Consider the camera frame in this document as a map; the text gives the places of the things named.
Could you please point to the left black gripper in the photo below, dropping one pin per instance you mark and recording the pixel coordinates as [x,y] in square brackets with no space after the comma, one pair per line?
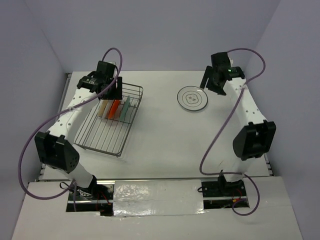
[116,92]

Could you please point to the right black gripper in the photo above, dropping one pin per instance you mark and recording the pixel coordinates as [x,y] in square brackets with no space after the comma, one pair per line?
[209,73]

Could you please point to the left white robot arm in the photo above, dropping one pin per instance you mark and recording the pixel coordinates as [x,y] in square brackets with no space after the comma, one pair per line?
[55,146]

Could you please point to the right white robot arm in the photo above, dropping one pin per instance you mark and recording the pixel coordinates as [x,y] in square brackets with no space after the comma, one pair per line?
[256,134]

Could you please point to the cream plate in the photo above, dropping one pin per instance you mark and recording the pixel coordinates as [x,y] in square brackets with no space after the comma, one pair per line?
[102,107]

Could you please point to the orange plate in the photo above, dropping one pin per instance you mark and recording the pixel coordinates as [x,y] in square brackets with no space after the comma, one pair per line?
[113,108]

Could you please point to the green plate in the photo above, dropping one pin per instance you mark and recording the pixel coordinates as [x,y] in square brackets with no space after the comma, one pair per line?
[125,109]

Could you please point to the silver foil tape sheet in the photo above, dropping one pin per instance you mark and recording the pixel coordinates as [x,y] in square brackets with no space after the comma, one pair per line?
[157,198]

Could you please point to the grey wire dish rack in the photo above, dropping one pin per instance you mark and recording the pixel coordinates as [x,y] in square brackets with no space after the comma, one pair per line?
[109,136]

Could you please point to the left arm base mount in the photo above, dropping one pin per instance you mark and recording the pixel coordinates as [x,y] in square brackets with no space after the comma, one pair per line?
[100,202]

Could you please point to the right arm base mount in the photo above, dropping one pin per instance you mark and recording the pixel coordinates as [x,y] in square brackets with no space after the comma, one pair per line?
[222,188]

